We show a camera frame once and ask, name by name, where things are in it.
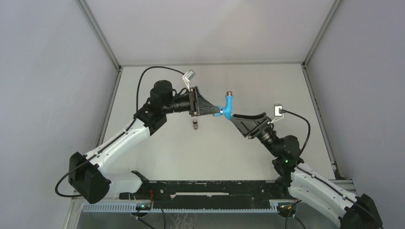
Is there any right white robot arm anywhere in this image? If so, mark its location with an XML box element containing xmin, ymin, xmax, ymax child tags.
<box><xmin>230</xmin><ymin>113</ymin><xmax>383</xmax><ymax>229</ymax></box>

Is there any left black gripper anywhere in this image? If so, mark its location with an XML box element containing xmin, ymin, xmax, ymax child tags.
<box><xmin>162</xmin><ymin>87</ymin><xmax>219</xmax><ymax>117</ymax></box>

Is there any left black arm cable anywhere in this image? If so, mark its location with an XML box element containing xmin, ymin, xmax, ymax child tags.
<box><xmin>55</xmin><ymin>66</ymin><xmax>185</xmax><ymax>198</ymax></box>

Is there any white slotted cable duct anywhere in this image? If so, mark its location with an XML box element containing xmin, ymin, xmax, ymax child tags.
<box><xmin>82</xmin><ymin>202</ymin><xmax>279</xmax><ymax>213</ymax></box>

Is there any blue plastic water faucet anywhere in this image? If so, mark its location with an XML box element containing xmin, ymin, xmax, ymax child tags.
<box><xmin>213</xmin><ymin>91</ymin><xmax>233</xmax><ymax>120</ymax></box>

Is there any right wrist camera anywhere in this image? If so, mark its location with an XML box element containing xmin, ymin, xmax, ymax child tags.
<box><xmin>271</xmin><ymin>104</ymin><xmax>284</xmax><ymax>124</ymax></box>

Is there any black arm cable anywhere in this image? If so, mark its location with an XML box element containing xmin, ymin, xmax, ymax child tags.
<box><xmin>55</xmin><ymin>66</ymin><xmax>185</xmax><ymax>198</ymax></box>
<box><xmin>281</xmin><ymin>109</ymin><xmax>384</xmax><ymax>229</ymax></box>

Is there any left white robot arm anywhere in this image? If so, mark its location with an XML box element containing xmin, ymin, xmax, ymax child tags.
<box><xmin>67</xmin><ymin>80</ymin><xmax>221</xmax><ymax>204</ymax></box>

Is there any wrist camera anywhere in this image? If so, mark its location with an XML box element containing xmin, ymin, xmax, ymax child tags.
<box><xmin>271</xmin><ymin>104</ymin><xmax>284</xmax><ymax>124</ymax></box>
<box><xmin>182</xmin><ymin>70</ymin><xmax>196</xmax><ymax>91</ymax></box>

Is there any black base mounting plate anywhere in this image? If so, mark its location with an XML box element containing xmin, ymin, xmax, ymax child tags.
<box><xmin>118</xmin><ymin>176</ymin><xmax>293</xmax><ymax>208</ymax></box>

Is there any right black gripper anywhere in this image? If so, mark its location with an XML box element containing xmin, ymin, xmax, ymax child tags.
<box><xmin>230</xmin><ymin>113</ymin><xmax>280</xmax><ymax>158</ymax></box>

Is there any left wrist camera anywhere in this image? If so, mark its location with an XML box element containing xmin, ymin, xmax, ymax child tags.
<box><xmin>182</xmin><ymin>70</ymin><xmax>196</xmax><ymax>91</ymax></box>

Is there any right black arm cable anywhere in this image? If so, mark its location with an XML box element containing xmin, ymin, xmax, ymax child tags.
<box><xmin>281</xmin><ymin>109</ymin><xmax>384</xmax><ymax>229</ymax></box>

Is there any small metal pipe fitting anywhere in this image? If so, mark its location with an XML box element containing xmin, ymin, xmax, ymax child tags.
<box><xmin>192</xmin><ymin>120</ymin><xmax>198</xmax><ymax>130</ymax></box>

